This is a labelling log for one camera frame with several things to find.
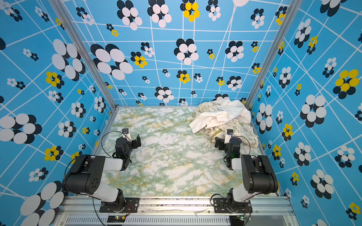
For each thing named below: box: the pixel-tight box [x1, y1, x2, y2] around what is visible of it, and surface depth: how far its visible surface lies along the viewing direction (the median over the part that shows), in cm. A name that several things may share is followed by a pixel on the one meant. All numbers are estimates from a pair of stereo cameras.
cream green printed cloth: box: [188, 101, 259, 149], surface depth 96 cm
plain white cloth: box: [189, 97, 252, 134], surface depth 104 cm
